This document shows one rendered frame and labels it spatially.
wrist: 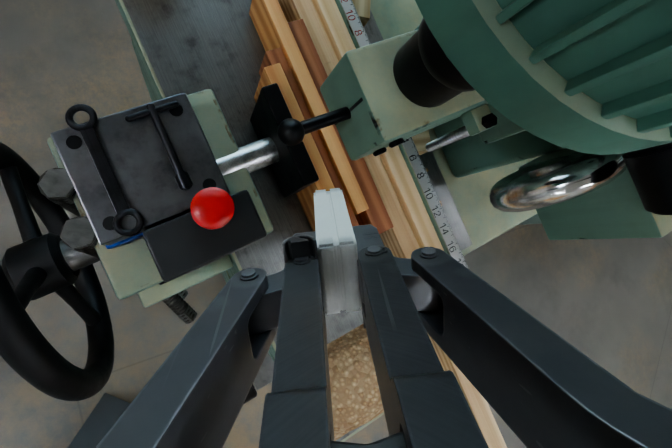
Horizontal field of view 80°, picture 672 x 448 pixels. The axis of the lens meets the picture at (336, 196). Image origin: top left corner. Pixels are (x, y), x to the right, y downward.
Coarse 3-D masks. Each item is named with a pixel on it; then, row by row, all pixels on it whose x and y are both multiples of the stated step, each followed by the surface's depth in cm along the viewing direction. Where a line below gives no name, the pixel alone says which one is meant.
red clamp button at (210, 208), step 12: (204, 192) 28; (216, 192) 29; (192, 204) 28; (204, 204) 28; (216, 204) 28; (228, 204) 29; (192, 216) 28; (204, 216) 28; (216, 216) 28; (228, 216) 29; (216, 228) 28
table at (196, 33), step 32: (128, 0) 40; (160, 0) 41; (192, 0) 42; (224, 0) 43; (160, 32) 41; (192, 32) 42; (224, 32) 43; (256, 32) 44; (160, 64) 40; (192, 64) 41; (224, 64) 42; (256, 64) 43; (160, 96) 40; (224, 96) 42; (288, 224) 42; (256, 256) 41; (160, 288) 41; (352, 320) 43
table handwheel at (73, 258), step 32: (0, 160) 42; (32, 192) 49; (32, 224) 43; (32, 256) 40; (64, 256) 42; (0, 288) 30; (32, 288) 36; (64, 288) 45; (96, 288) 54; (0, 320) 30; (96, 320) 50; (0, 352) 31; (32, 352) 32; (96, 352) 46; (32, 384) 33; (64, 384) 35; (96, 384) 40
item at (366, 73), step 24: (360, 48) 29; (384, 48) 29; (336, 72) 30; (360, 72) 28; (384, 72) 29; (336, 96) 32; (360, 96) 29; (384, 96) 29; (456, 96) 30; (480, 96) 31; (360, 120) 30; (384, 120) 28; (408, 120) 29; (432, 120) 30; (360, 144) 32; (384, 144) 30
